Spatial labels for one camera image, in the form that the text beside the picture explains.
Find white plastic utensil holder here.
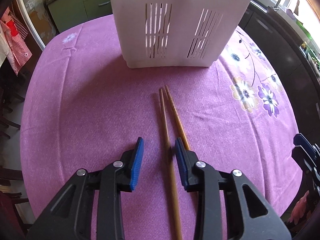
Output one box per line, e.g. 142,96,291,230
111,0,251,68

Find red checkered apron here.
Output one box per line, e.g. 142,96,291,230
1,7,32,75

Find brown bamboo chopstick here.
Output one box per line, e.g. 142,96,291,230
164,85,190,150
159,88,183,240

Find green lower cabinets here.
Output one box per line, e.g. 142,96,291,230
47,0,112,33

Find dark lower cabinets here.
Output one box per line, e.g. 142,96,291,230
239,2,319,142

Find steel kitchen faucet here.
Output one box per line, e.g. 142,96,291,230
273,0,300,16

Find pink floral tablecloth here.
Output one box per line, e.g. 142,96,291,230
20,16,302,239

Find right human hand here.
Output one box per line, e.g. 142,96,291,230
287,191,312,226

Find glass sliding door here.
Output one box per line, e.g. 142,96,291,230
16,0,57,50

